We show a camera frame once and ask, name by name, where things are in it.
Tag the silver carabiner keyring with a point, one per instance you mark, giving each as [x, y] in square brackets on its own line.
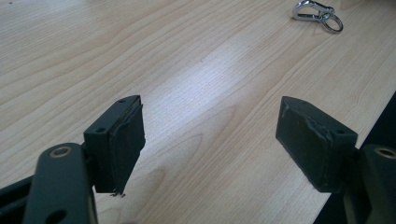
[314, 12]

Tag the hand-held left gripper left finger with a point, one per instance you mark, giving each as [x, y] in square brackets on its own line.
[118, 146]

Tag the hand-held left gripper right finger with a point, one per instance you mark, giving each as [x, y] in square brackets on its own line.
[314, 146]

